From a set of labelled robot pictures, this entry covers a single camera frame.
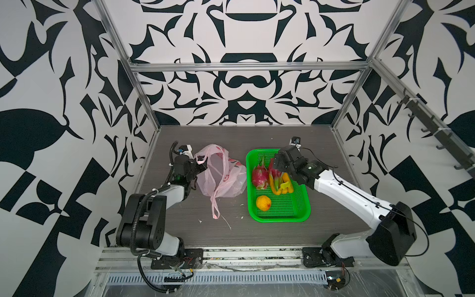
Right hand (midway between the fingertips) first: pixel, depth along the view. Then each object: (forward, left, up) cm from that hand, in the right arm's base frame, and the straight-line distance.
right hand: (285, 158), depth 82 cm
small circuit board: (-42, -15, -20) cm, 49 cm away
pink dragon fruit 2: (-3, +4, -9) cm, 10 cm away
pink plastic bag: (-5, +27, -6) cm, 28 cm away
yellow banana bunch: (-10, +2, -5) cm, 12 cm away
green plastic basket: (-15, -4, -18) cm, 24 cm away
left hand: (+6, +36, -3) cm, 36 cm away
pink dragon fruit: (-2, +11, -10) cm, 15 cm away
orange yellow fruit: (-15, +10, -12) cm, 22 cm away
